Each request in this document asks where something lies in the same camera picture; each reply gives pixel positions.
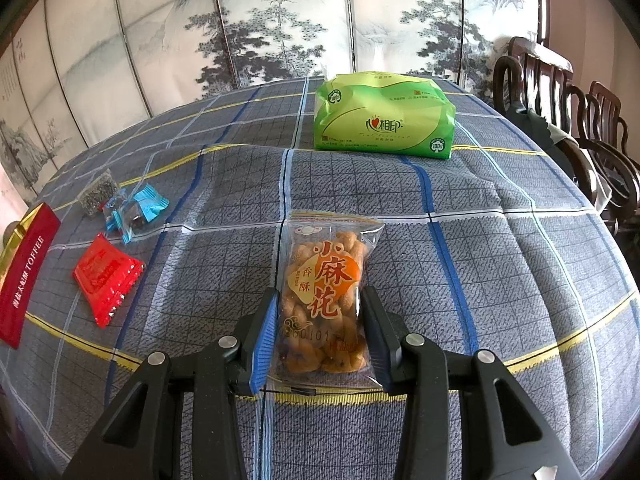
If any red candy packet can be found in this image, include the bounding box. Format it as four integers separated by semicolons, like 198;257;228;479
72;233;146;328

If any green tissue pack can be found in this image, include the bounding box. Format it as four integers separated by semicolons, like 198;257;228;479
313;72;457;161

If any dark cloth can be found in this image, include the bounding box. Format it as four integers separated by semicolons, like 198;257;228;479
510;105;576;171

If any painted folding screen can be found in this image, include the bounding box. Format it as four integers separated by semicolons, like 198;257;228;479
0;0;546;211

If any red and gold tin box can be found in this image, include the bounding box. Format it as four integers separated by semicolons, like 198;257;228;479
0;203;62;350

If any dark wooden chair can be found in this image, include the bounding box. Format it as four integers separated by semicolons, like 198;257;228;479
575;80;640;233
492;36;596;196

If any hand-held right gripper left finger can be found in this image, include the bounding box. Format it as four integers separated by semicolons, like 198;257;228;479
62;287;281;480

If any clear tea leaf packet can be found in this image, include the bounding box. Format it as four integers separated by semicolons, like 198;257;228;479
78;170;121;217

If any fried twist snack bag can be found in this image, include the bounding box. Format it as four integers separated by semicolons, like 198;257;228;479
270;210;386;391

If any white cloth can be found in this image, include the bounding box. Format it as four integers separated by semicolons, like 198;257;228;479
545;119;617;208

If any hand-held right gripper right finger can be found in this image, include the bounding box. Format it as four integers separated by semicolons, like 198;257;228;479
361;286;593;480

